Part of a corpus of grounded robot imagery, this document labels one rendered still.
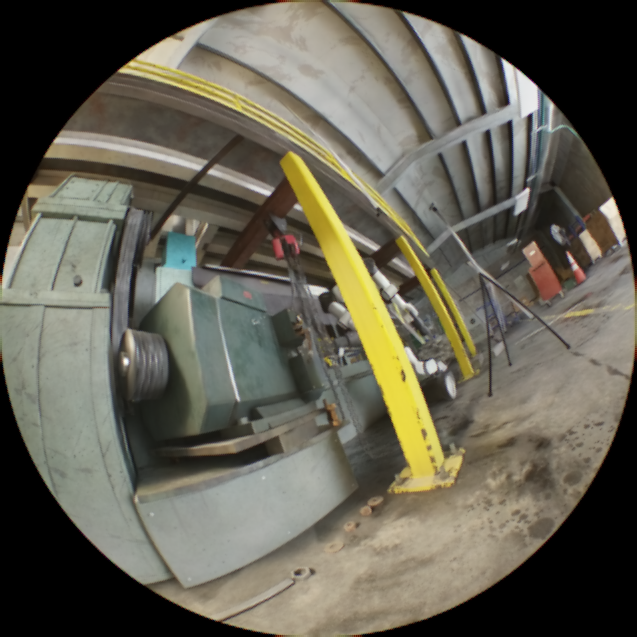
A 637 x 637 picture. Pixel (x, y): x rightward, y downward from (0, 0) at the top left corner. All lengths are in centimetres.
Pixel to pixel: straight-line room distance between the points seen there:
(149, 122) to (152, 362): 146
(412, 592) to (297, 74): 579
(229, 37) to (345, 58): 232
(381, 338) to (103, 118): 196
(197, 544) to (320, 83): 599
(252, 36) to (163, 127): 380
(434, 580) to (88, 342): 95
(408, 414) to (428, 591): 52
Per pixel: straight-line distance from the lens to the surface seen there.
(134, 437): 122
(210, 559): 69
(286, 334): 85
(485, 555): 52
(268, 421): 64
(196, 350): 57
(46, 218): 121
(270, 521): 72
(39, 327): 81
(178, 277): 164
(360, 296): 77
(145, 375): 65
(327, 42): 560
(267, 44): 530
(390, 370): 72
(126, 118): 176
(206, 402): 55
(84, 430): 71
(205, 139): 174
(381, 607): 50
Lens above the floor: 41
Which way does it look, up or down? 19 degrees up
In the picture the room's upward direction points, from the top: 20 degrees counter-clockwise
